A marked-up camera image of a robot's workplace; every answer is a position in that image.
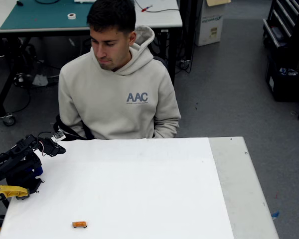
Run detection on small orange block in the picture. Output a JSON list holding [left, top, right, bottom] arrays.
[[72, 220, 88, 229]]

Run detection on white plastic bag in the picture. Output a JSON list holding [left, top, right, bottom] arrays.
[[32, 73, 49, 87]]

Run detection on man in beige hoodie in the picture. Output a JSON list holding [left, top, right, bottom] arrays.
[[57, 0, 182, 140]]

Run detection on white paper sheet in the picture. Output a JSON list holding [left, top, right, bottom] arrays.
[[0, 137, 235, 239]]

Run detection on green cutting mat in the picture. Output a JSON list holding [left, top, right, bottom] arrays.
[[0, 0, 95, 30]]

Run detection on white cardboard box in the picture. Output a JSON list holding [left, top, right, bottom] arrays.
[[195, 0, 232, 47]]

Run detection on black storage bin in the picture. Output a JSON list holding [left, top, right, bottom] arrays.
[[265, 57, 299, 103]]

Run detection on black tool cabinet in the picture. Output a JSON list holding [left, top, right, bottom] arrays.
[[262, 0, 299, 60]]

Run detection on white gripper camera module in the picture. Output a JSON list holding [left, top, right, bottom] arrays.
[[52, 131, 66, 143]]

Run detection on thin black cable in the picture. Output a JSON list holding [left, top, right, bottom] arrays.
[[134, 0, 180, 13]]

